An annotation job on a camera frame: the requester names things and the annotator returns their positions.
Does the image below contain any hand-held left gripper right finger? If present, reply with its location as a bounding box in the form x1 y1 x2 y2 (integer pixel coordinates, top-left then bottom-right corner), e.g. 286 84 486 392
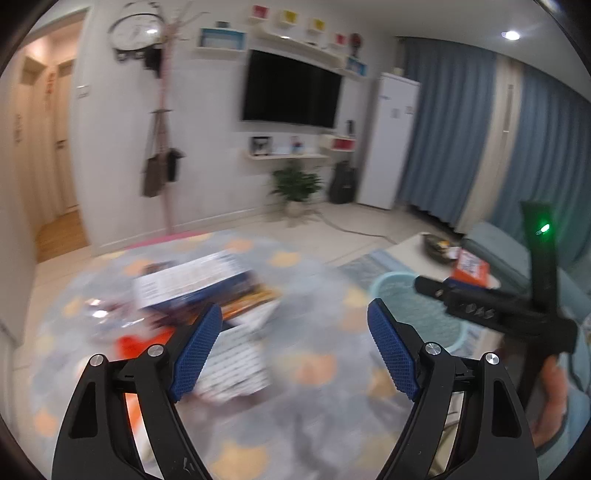
367 298 539 480

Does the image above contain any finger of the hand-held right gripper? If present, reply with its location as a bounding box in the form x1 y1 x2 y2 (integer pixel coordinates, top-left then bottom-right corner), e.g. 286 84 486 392
414 275 462 305

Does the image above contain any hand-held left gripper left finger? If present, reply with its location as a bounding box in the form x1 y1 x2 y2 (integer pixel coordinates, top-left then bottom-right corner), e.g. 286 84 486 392
52 304 223 480

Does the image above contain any light blue plastic basket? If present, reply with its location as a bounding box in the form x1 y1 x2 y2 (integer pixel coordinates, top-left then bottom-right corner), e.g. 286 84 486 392
369 271 465 352

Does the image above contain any white printed box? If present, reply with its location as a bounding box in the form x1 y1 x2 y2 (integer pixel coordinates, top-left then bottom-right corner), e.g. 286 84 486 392
194 314 274 403

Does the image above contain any orange packet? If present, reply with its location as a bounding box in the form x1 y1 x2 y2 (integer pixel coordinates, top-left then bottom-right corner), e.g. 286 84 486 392
113 335 169 444

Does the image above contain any blue and white carton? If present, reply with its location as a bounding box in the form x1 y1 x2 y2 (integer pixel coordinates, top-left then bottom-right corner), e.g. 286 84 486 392
131 250 254 315

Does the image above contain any dark snack box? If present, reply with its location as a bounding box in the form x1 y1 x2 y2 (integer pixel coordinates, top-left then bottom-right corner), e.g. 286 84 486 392
222 281 282 320

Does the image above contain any person's right hand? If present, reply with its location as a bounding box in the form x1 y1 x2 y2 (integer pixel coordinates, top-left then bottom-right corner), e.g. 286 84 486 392
530 355 575 450

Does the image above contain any dark bowl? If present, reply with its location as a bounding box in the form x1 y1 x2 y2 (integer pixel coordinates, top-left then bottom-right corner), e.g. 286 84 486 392
422 234 462 265

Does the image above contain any white coffee table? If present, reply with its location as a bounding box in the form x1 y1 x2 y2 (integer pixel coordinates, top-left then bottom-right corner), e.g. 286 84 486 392
383 233 502 297

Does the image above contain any orange box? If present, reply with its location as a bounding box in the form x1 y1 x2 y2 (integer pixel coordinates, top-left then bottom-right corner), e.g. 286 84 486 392
450 249 491 288

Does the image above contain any light blue sofa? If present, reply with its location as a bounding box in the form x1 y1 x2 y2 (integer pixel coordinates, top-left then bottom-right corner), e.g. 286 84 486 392
462 222 591 324

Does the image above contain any blue patterned rug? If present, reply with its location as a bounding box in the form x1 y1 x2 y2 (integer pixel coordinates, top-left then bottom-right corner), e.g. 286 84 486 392
339 249 485 370

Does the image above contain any scale patterned tablecloth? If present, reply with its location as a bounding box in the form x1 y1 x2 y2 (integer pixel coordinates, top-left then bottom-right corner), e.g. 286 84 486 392
30 231 458 480

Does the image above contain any clear plastic wrapper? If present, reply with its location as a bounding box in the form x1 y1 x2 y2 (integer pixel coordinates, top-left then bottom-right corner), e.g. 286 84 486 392
78 295 136 339

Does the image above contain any black acoustic guitar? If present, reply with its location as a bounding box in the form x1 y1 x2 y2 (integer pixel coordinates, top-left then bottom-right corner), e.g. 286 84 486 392
329 161 359 205

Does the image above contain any blue curtain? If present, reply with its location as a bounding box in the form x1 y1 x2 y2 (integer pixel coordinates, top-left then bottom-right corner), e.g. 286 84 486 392
397 39 502 232
487 74 591 287

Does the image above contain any white standing air conditioner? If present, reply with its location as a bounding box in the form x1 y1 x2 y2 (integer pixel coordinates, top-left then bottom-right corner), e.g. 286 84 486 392
355 71 422 209

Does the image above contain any beige curtain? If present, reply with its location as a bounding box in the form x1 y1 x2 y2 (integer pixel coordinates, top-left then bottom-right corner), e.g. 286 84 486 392
455 60 527 236

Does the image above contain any green potted plant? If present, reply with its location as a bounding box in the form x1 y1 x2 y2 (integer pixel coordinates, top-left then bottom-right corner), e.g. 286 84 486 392
270 167 324 217

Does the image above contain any brown hanging bag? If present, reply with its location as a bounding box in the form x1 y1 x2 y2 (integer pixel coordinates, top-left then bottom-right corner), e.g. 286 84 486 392
141 152 168 198

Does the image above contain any black hanging bag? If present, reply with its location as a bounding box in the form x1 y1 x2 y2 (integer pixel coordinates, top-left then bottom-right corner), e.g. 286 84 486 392
166 148 186 183

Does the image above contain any pink coat rack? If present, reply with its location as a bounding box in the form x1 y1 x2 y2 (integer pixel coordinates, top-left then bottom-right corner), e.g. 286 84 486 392
150 0 204 235

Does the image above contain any blue framed box shelf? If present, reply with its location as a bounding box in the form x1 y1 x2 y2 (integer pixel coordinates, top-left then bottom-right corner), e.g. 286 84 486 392
198 28 247 52

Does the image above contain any grey floor cable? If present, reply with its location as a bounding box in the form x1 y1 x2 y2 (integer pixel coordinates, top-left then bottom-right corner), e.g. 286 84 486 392
318 217 399 243

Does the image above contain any white lower wall shelf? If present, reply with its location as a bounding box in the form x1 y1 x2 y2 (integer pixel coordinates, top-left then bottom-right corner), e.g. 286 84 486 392
244 150 329 162

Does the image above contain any black wall television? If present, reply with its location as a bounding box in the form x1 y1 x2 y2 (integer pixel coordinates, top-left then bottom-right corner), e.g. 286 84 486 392
241 48 343 130

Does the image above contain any curved white wall shelf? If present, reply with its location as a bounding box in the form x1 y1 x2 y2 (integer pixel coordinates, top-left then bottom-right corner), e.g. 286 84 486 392
249 23 370 80

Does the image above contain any panda wall clock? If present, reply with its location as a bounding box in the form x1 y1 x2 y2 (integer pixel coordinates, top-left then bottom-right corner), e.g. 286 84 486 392
110 2 162 62

